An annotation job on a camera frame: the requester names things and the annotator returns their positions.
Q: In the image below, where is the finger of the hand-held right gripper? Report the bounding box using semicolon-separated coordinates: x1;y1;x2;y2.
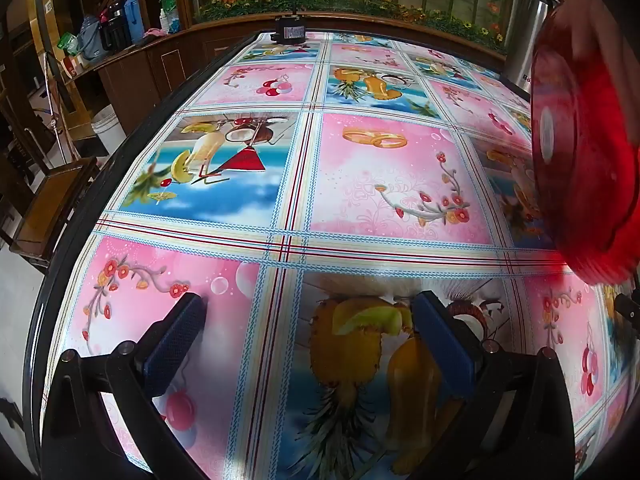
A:
614;292;640;333

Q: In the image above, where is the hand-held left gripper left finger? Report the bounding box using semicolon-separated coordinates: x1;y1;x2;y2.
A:
40;292;208;480

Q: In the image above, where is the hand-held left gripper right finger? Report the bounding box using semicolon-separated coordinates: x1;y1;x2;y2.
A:
412;290;576;480

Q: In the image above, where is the large red scalloped glass plate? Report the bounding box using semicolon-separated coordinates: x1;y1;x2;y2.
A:
529;0;640;286

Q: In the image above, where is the dark wooden chair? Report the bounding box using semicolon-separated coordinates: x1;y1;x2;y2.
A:
0;95;101;268

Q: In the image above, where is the printed fruit tablecloth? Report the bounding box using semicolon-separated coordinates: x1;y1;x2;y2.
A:
60;30;636;480

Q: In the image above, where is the white plastic bucket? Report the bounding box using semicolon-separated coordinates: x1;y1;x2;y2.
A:
91;105;127;156

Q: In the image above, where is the metal rod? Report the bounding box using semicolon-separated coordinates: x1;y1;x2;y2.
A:
44;51;68;163

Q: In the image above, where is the brown wooden sideboard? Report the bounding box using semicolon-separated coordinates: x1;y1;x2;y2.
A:
50;10;281;161

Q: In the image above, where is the stainless steel thermos jug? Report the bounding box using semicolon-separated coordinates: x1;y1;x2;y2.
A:
502;0;563;93

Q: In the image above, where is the grey blue bag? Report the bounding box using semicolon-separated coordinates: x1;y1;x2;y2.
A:
79;14;103;61

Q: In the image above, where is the black kettle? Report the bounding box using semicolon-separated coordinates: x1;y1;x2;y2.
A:
99;0;132;52

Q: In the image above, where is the green capped bottle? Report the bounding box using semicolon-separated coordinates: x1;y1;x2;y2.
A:
157;0;181;35

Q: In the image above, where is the blue plastic container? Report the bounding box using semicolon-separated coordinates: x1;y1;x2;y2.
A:
124;0;146;43

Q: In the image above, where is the black power adapter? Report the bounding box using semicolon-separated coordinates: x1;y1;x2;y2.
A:
271;7;307;45

